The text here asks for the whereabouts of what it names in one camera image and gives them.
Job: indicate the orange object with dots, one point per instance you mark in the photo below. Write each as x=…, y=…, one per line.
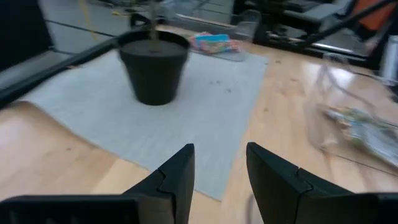
x=376, y=15

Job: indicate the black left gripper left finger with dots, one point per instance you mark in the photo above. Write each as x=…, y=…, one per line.
x=177, y=180

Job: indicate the green yellow granola bar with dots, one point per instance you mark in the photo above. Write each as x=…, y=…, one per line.
x=351, y=116

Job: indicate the blue red granola bar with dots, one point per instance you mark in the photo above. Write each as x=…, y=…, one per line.
x=213, y=37

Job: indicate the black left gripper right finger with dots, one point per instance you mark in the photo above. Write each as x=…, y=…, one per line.
x=280, y=193

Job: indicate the clear plastic tray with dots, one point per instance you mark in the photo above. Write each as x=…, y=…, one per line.
x=245, y=31
x=329, y=87

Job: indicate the grey woven placemat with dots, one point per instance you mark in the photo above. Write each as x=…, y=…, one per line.
x=202, y=109

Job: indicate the green plant in black pot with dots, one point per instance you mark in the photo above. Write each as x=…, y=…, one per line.
x=154, y=71

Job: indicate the red green granola bar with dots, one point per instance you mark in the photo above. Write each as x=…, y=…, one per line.
x=217, y=47
x=195, y=40

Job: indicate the black partition screen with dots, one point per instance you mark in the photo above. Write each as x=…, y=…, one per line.
x=21, y=31

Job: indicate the grey desk panel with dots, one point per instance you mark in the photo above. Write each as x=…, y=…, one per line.
x=314, y=12

